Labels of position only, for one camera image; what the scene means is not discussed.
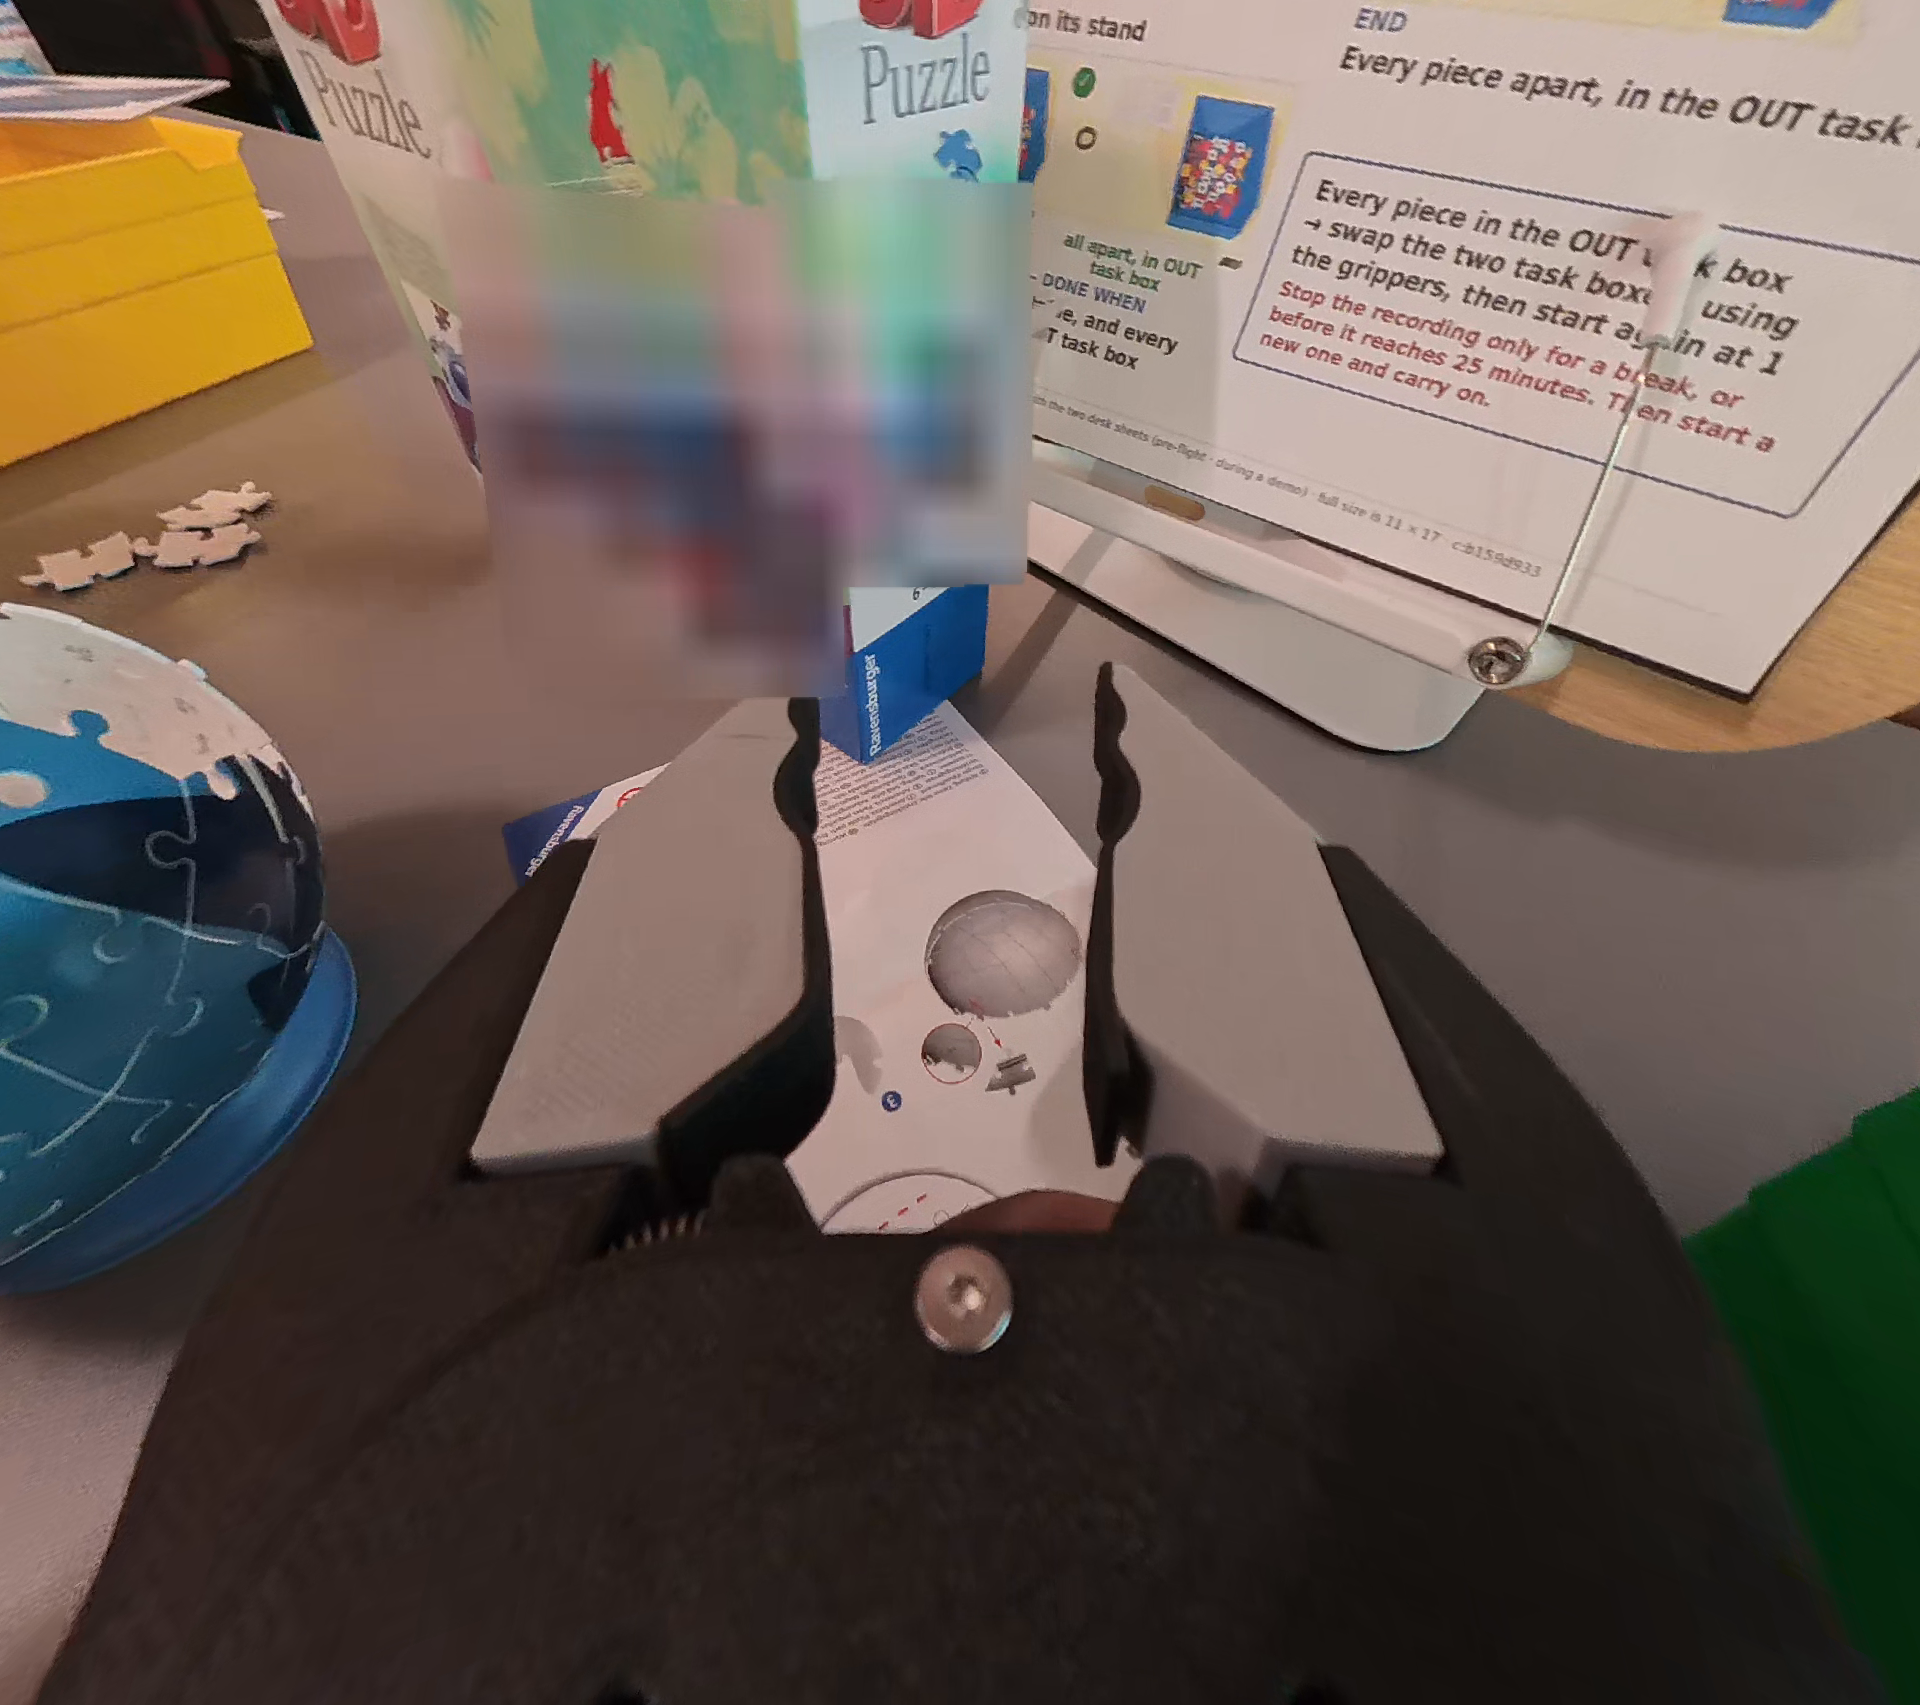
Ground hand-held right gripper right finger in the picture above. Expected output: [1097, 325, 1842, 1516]
[1082, 661, 1447, 1188]

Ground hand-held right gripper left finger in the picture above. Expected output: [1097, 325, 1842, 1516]
[468, 694, 839, 1195]

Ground partly built puzzle ball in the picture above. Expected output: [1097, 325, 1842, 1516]
[0, 602, 324, 1227]

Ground yellow plastic bin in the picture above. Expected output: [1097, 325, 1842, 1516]
[0, 115, 317, 469]

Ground blue ball stand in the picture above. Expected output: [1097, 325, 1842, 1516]
[0, 940, 361, 1295]

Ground colourful cardboard puzzle box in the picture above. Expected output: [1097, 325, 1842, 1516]
[193, 0, 1040, 764]

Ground white paper leaflet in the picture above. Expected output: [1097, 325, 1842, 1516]
[501, 700, 1104, 1235]

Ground green plastic bin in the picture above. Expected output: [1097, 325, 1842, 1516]
[1685, 1091, 1920, 1705]

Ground instruction sheet board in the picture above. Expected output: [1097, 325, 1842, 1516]
[1024, 0, 1920, 735]

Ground printed paper sheet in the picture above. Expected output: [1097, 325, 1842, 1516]
[0, 71, 233, 124]

